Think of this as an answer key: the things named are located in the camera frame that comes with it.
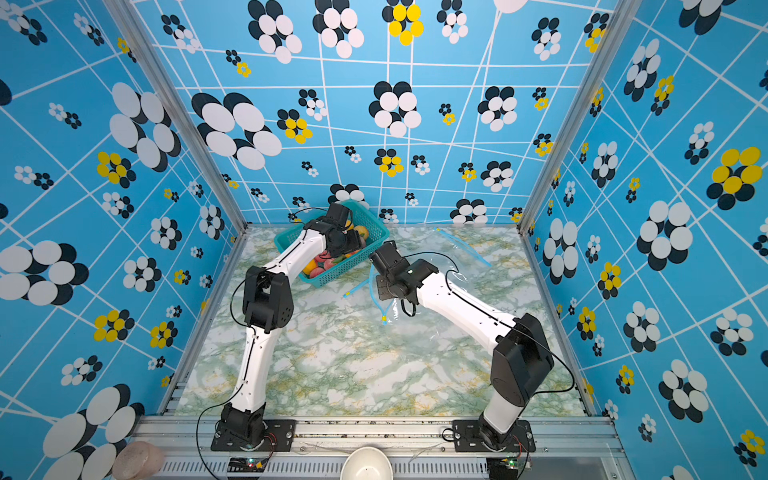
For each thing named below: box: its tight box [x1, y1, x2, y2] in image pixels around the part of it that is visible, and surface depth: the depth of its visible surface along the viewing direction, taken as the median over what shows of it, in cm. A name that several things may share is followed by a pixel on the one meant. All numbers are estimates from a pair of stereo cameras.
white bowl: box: [340, 446, 394, 480], surface depth 69 cm
